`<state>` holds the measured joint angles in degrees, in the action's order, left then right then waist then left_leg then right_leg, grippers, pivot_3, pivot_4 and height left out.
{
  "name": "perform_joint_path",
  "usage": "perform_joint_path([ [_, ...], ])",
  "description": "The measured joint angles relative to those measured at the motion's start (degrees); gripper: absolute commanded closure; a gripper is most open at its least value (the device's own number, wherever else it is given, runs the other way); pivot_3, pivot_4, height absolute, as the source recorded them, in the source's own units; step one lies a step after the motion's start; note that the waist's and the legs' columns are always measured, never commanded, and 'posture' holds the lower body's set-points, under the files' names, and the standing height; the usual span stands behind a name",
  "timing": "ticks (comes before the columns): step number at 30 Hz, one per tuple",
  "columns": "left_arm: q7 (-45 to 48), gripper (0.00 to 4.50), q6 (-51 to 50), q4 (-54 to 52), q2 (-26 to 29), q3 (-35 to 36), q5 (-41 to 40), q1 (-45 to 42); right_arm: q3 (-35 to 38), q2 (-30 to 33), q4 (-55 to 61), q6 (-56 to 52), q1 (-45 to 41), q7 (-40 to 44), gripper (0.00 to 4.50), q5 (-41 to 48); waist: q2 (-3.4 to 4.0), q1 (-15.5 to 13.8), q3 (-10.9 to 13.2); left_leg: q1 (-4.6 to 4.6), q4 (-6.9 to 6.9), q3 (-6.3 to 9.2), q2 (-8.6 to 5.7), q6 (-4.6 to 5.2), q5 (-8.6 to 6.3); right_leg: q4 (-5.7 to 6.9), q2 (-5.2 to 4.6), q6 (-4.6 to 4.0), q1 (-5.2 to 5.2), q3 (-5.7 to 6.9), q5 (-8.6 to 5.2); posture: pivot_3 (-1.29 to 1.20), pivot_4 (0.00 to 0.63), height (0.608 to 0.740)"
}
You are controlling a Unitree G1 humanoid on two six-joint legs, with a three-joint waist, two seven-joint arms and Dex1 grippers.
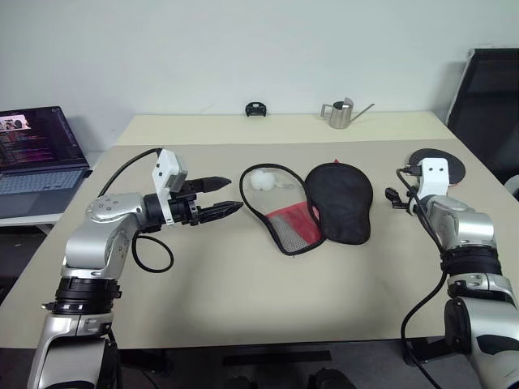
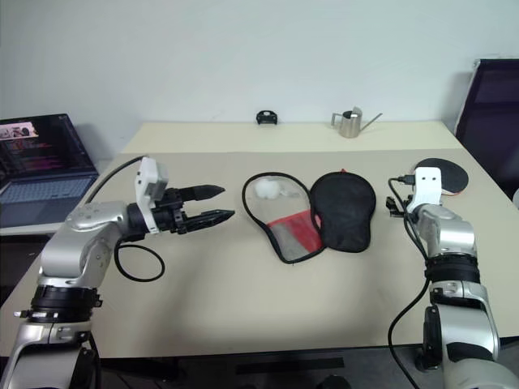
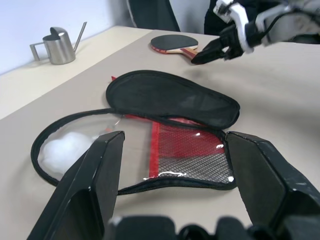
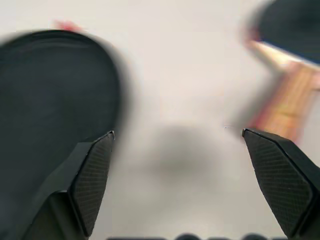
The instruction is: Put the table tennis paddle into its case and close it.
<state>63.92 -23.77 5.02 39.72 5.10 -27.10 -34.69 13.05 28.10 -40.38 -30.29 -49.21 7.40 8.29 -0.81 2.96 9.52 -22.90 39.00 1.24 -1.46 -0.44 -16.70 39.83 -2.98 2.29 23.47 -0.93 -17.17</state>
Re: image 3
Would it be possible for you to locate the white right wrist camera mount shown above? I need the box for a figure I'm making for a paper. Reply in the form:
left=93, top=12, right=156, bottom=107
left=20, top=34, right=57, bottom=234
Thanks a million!
left=213, top=0, right=255, bottom=54

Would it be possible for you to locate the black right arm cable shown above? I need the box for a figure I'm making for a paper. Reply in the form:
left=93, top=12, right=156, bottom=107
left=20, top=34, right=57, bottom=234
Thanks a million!
left=249, top=4, right=293, bottom=47

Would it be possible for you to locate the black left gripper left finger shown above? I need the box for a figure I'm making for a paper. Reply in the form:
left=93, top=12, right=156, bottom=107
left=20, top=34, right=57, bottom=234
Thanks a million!
left=31, top=130, right=126, bottom=240

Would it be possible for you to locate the black office chair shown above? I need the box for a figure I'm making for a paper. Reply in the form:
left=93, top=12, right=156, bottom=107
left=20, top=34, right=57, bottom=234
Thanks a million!
left=125, top=0, right=181, bottom=33

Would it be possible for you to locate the steel watering can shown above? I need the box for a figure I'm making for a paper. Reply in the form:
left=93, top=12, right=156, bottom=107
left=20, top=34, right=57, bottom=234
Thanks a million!
left=29, top=21, right=88, bottom=66

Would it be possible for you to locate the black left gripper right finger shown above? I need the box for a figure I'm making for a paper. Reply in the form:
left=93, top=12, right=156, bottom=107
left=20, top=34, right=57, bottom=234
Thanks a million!
left=225, top=130, right=320, bottom=226

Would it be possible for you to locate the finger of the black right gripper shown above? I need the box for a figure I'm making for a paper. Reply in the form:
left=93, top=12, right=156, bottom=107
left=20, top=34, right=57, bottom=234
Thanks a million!
left=192, top=49, right=225, bottom=66
left=191, top=36, right=227, bottom=62

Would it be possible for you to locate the black red paddle case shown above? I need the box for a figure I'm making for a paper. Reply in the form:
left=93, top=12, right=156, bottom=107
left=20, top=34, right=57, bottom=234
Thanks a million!
left=30, top=69, right=241, bottom=196

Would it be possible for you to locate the black robot torso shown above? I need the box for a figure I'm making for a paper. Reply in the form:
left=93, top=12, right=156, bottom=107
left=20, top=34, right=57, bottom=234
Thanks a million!
left=203, top=0, right=227, bottom=39

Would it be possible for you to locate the black rubber table tennis paddle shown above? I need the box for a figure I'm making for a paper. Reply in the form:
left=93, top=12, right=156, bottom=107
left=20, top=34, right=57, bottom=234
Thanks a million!
left=150, top=34, right=200, bottom=60

